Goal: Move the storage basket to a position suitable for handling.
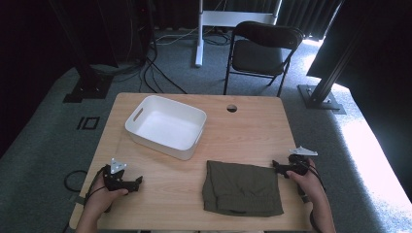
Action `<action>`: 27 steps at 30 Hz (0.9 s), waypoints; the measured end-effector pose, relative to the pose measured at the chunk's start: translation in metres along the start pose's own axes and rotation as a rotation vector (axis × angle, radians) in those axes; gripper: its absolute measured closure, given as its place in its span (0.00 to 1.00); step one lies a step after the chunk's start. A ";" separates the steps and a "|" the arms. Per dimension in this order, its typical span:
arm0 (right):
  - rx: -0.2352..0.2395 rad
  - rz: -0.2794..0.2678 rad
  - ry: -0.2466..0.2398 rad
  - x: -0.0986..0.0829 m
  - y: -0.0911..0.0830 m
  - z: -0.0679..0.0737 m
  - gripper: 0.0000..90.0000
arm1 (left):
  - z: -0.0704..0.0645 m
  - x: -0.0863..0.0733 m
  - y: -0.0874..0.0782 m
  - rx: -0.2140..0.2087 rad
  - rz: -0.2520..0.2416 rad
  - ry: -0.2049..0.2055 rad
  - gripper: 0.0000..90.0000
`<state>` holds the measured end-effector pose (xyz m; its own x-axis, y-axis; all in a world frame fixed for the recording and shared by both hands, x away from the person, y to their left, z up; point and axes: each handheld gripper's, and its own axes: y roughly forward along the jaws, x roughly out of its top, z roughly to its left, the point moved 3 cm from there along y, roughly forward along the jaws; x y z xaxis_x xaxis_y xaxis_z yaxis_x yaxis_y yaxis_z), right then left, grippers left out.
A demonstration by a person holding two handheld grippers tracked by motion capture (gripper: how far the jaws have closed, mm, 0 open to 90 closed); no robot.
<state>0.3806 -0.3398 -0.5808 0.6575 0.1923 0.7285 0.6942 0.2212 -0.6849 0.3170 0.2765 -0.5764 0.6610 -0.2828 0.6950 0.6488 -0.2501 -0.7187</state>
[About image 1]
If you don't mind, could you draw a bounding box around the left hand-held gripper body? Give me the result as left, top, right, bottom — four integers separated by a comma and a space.
102, 157, 138, 195

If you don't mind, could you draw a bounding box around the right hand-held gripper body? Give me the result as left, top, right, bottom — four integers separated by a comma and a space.
280, 146, 319, 204

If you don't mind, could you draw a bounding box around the person's left hand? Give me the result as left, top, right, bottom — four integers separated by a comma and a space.
85, 176, 129, 216

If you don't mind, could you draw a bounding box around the person's right hand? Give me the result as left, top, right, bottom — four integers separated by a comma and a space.
286, 157, 327, 209

